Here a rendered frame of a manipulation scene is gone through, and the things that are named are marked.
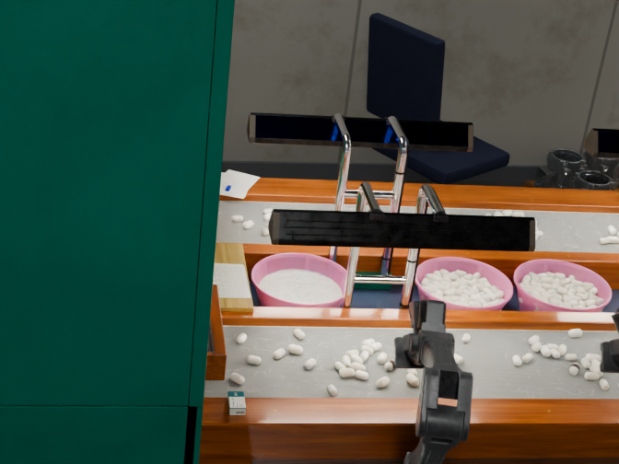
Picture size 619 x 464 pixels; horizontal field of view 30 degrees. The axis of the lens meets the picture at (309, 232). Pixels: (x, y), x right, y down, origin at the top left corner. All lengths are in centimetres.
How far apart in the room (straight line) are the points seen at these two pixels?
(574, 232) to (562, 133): 213
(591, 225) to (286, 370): 131
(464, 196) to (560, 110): 207
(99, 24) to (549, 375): 144
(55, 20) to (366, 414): 111
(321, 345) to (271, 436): 37
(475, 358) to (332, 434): 50
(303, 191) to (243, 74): 170
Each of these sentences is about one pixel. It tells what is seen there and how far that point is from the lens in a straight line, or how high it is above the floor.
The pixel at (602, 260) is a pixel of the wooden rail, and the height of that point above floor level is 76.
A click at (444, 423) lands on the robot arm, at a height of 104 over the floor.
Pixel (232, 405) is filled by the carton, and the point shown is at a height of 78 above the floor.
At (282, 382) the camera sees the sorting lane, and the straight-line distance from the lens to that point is 267.
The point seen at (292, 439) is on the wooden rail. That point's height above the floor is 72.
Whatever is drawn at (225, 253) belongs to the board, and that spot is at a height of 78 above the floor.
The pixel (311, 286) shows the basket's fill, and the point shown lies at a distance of 306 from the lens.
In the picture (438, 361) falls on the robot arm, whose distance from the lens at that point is 220.
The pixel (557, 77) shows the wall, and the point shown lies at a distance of 555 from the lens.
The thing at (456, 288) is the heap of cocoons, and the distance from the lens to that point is 318.
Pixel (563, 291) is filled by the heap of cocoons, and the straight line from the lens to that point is 325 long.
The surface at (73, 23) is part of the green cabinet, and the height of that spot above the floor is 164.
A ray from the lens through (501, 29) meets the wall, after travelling 535.
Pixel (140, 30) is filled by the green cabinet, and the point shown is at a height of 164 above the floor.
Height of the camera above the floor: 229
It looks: 28 degrees down
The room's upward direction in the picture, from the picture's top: 7 degrees clockwise
